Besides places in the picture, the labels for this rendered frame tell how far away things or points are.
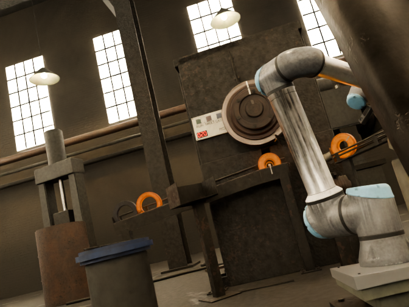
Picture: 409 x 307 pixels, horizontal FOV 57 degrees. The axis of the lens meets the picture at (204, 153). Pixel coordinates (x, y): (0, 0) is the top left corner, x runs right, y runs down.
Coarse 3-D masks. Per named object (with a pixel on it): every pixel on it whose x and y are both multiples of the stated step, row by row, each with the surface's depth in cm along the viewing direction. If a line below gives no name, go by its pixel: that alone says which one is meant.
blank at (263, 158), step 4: (264, 156) 259; (268, 156) 258; (272, 156) 258; (276, 156) 257; (260, 160) 259; (264, 160) 258; (272, 160) 258; (276, 160) 257; (280, 160) 256; (260, 164) 258; (264, 164) 258; (276, 164) 256; (260, 168) 258
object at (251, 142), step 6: (240, 84) 268; (234, 90) 268; (228, 96) 268; (222, 108) 267; (222, 114) 266; (228, 126) 264; (228, 132) 264; (234, 132) 263; (276, 132) 257; (234, 138) 263; (240, 138) 261; (264, 138) 258; (270, 138) 257; (252, 144) 259; (258, 144) 258
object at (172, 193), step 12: (168, 192) 239; (180, 192) 246; (192, 192) 249; (204, 192) 251; (216, 192) 236; (180, 204) 223; (192, 204) 238; (204, 216) 234; (204, 228) 232; (204, 240) 230; (204, 252) 230; (216, 264) 228; (216, 276) 226; (216, 288) 224; (204, 300) 223; (216, 300) 214
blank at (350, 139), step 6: (336, 138) 236; (342, 138) 233; (348, 138) 230; (354, 138) 230; (336, 144) 236; (348, 144) 230; (336, 150) 236; (354, 150) 229; (342, 156) 233; (348, 156) 231
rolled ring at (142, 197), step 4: (144, 192) 270; (148, 192) 269; (152, 192) 269; (140, 196) 270; (144, 196) 269; (148, 196) 269; (152, 196) 269; (156, 196) 268; (140, 200) 269; (156, 200) 268; (160, 200) 267; (136, 204) 269; (140, 204) 269; (160, 204) 267; (136, 208) 269; (140, 208) 268; (140, 212) 268
